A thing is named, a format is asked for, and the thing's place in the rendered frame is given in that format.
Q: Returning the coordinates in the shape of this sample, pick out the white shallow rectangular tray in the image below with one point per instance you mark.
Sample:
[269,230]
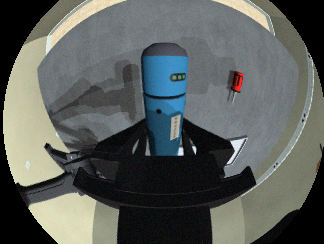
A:
[237,145]

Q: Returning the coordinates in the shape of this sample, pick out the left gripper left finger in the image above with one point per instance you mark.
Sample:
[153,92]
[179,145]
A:
[124,141]

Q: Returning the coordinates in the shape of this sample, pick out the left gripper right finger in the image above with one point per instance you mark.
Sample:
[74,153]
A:
[205,142]

